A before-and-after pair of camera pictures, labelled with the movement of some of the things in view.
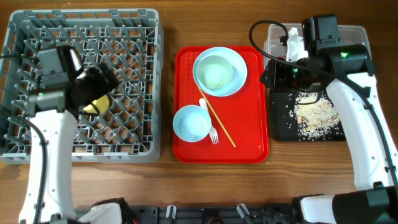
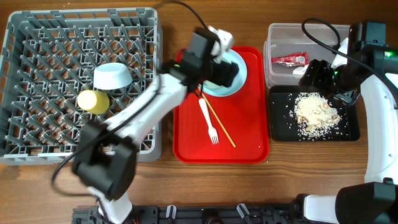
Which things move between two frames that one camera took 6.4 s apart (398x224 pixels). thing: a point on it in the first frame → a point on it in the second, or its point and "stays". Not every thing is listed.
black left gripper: [96, 76] → [223, 73]
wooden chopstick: [217, 117] stays
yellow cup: [99, 106] stays
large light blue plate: [219, 71] stays
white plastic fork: [212, 134] stays
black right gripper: [274, 69] → [314, 76]
